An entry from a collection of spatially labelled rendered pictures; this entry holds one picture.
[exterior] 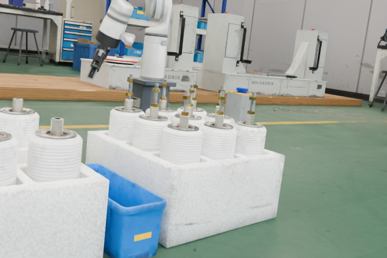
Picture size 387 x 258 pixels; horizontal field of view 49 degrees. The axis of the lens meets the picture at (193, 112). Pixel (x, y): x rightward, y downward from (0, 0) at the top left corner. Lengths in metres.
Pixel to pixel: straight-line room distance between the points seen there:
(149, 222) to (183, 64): 2.85
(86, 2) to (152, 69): 6.01
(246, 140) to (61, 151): 0.52
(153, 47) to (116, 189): 0.76
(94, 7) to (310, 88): 4.26
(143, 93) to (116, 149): 0.59
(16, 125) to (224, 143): 0.48
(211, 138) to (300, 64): 3.88
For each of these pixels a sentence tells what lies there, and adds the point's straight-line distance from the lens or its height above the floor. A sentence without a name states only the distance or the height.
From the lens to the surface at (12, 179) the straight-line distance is 0.80.
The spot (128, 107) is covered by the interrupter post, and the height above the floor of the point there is 0.26.
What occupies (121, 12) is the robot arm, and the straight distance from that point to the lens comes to 1.33.
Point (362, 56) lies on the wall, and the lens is 6.87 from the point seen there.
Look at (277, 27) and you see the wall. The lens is 7.94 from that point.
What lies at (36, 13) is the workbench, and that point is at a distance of 6.54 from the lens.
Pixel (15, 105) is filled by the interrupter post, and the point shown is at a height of 0.27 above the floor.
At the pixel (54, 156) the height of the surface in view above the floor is 0.22.
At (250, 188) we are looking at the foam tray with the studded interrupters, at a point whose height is 0.10.
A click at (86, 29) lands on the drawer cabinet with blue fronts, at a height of 0.57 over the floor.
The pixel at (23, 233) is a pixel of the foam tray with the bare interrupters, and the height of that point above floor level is 0.10.
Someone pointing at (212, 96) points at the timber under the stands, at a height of 0.06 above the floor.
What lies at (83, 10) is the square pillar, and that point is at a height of 0.89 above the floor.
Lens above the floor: 0.43
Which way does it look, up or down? 8 degrees down
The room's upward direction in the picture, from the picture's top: 6 degrees clockwise
